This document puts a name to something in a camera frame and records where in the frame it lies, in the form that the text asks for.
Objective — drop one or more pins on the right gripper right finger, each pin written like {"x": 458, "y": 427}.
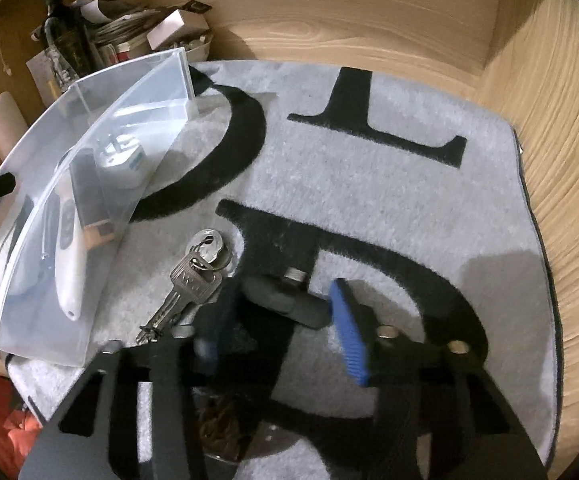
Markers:
{"x": 359, "y": 333}

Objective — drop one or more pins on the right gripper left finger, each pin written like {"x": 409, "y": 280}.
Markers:
{"x": 219, "y": 336}

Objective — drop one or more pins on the silver keys bunch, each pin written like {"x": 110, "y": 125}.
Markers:
{"x": 194, "y": 280}

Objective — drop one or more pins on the clear plastic storage box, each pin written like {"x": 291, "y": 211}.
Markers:
{"x": 151, "y": 98}

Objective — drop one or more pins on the white power plug adapter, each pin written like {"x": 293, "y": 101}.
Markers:
{"x": 123, "y": 162}

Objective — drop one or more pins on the white handheld massager device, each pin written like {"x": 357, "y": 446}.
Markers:
{"x": 70, "y": 260}

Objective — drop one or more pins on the grey rug with black letters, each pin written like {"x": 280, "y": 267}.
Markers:
{"x": 417, "y": 199}

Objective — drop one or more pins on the dark wine bottle elephant label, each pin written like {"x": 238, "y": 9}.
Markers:
{"x": 68, "y": 46}

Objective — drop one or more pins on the stack of books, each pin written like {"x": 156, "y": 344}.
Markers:
{"x": 125, "y": 39}

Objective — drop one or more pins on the rolled white tube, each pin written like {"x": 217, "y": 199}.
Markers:
{"x": 100, "y": 12}

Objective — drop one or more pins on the white bowl of trinkets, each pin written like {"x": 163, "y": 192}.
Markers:
{"x": 197, "y": 50}

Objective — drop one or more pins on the white card box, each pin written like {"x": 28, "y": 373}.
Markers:
{"x": 177, "y": 25}

